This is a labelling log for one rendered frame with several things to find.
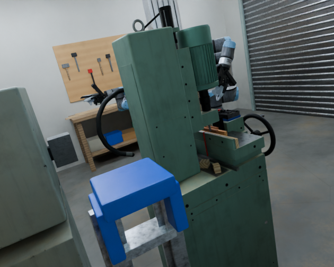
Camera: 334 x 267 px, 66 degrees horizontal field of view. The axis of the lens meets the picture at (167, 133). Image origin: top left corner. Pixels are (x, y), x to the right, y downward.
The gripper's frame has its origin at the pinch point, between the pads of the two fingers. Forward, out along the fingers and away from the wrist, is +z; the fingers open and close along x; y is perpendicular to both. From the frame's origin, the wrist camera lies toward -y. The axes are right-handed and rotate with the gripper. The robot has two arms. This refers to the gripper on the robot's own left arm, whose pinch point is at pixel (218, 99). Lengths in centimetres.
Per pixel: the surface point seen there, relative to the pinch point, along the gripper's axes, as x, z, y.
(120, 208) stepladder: 81, 43, 80
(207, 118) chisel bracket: 14.0, 15.2, 15.6
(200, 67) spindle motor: 18.5, -8.1, 30.7
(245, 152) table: 32.8, 27.9, 1.5
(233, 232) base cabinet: 32, 70, -5
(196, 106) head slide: 17.8, 11.1, 26.7
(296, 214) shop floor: 3, 67, -100
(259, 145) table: 32.7, 22.4, -7.3
